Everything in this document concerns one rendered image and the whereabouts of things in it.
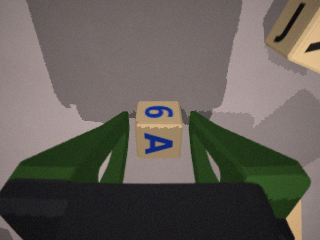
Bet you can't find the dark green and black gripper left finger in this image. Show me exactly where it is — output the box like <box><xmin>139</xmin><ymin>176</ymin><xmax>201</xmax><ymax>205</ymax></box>
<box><xmin>7</xmin><ymin>111</ymin><xmax>130</xmax><ymax>183</ymax></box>

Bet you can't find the tan flat mat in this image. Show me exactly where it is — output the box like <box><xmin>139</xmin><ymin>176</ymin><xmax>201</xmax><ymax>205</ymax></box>
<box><xmin>286</xmin><ymin>199</ymin><xmax>302</xmax><ymax>240</ymax></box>

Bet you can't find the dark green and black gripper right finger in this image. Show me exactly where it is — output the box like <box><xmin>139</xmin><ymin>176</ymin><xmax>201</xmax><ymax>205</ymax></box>
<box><xmin>189</xmin><ymin>111</ymin><xmax>311</xmax><ymax>219</ymax></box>

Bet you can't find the tan letter block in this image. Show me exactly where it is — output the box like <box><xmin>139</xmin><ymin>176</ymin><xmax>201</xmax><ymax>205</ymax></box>
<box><xmin>134</xmin><ymin>101</ymin><xmax>183</xmax><ymax>158</ymax></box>
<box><xmin>265</xmin><ymin>0</ymin><xmax>320</xmax><ymax>73</ymax></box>

